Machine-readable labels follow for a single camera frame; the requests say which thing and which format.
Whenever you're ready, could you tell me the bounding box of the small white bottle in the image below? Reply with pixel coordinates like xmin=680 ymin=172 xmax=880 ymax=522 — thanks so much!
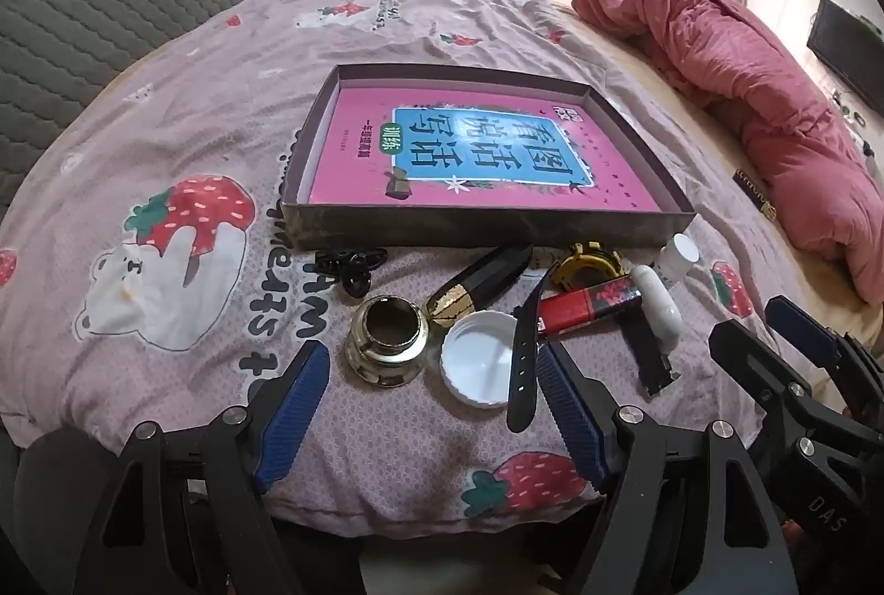
xmin=653 ymin=234 xmax=700 ymax=287

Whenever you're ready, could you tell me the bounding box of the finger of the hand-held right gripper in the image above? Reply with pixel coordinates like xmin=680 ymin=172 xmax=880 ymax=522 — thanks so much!
xmin=765 ymin=295 xmax=884 ymax=423
xmin=709 ymin=319 xmax=861 ymax=454

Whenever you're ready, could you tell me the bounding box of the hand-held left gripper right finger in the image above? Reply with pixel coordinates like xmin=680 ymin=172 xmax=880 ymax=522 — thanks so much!
xmin=535 ymin=345 xmax=802 ymax=595

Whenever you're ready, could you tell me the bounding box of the white plastic lid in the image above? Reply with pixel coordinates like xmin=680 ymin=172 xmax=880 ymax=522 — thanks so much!
xmin=439 ymin=312 xmax=527 ymax=408

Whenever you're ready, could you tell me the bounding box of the white earbuds case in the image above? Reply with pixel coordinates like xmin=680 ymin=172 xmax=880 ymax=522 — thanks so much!
xmin=632 ymin=265 xmax=683 ymax=356

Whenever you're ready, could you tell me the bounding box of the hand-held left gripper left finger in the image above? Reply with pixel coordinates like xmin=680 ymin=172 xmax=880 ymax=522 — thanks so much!
xmin=90 ymin=341 xmax=367 ymax=595

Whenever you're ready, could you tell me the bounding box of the strawberry printed bed sheet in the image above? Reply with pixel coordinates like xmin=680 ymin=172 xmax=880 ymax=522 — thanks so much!
xmin=0 ymin=0 xmax=781 ymax=541

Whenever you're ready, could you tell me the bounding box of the black hair clip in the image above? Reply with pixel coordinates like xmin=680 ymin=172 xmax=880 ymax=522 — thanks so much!
xmin=314 ymin=248 xmax=389 ymax=299

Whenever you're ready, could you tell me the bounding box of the black television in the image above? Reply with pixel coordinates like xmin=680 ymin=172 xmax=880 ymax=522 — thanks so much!
xmin=807 ymin=0 xmax=884 ymax=116

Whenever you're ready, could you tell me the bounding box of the black mattress label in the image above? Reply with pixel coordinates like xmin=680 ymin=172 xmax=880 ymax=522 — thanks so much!
xmin=732 ymin=168 xmax=778 ymax=223

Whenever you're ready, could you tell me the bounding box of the pink book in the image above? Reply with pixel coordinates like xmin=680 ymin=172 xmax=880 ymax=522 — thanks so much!
xmin=308 ymin=87 xmax=667 ymax=216

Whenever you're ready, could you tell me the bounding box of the black and yellow wristwatch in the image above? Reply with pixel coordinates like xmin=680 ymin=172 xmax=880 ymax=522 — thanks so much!
xmin=506 ymin=240 xmax=681 ymax=434

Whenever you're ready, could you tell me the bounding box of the shallow cardboard box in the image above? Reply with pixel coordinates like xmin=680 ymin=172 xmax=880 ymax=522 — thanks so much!
xmin=285 ymin=63 xmax=697 ymax=252

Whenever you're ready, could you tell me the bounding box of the brass lamp socket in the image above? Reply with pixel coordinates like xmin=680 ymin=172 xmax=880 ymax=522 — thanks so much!
xmin=343 ymin=294 xmax=430 ymax=389

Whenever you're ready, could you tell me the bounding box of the black and gold tube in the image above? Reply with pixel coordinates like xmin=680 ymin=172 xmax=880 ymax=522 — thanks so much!
xmin=424 ymin=244 xmax=534 ymax=327

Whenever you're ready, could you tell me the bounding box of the pink quilt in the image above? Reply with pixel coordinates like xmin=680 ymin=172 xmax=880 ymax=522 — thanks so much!
xmin=572 ymin=0 xmax=884 ymax=304

